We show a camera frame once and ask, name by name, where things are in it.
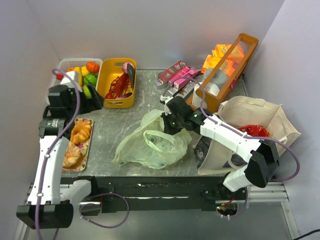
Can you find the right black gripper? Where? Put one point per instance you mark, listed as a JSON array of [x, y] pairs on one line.
[[170, 119]]

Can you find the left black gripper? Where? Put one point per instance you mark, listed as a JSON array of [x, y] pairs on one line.
[[90, 97]]

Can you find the light green plastic bag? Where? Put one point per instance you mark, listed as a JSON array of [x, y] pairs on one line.
[[149, 146]]

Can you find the beige canvas tote bag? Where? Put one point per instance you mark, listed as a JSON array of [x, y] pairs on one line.
[[237, 128]]

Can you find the large red snack bag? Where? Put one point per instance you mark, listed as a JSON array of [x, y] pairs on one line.
[[255, 130]]

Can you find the wooden snack tray box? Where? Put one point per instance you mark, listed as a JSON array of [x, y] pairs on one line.
[[213, 96]]

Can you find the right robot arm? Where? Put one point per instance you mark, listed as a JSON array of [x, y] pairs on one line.
[[261, 156]]

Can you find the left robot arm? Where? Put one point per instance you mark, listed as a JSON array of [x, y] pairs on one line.
[[46, 207]]

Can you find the red toy lobster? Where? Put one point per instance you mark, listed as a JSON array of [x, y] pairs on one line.
[[119, 87]]

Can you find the orange toy pumpkin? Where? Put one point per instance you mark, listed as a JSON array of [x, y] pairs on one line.
[[93, 67]]

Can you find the yellow plastic bin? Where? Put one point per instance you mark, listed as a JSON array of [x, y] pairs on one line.
[[112, 68]]

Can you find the toy croissant bread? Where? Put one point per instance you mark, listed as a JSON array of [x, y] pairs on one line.
[[81, 132]]

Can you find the yellow toy corn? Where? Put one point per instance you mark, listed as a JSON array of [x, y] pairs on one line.
[[79, 78]]

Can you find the white black box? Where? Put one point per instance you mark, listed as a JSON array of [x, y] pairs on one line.
[[184, 92]]

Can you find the pink toy onion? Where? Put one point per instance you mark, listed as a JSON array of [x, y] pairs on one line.
[[125, 67]]

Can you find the white plastic fruit basket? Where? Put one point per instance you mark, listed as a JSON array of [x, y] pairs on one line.
[[67, 66]]

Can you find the floral bread tray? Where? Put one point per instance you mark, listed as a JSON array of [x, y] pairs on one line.
[[76, 155]]

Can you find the dark red box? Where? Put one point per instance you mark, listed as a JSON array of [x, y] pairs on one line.
[[170, 72]]

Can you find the pink box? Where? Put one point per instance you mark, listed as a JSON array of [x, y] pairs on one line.
[[181, 79]]

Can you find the orange cracker boxes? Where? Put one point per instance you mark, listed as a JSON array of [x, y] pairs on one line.
[[228, 66]]

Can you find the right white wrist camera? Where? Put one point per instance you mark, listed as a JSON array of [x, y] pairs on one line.
[[164, 100]]

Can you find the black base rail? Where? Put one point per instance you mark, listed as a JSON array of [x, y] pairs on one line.
[[147, 193]]

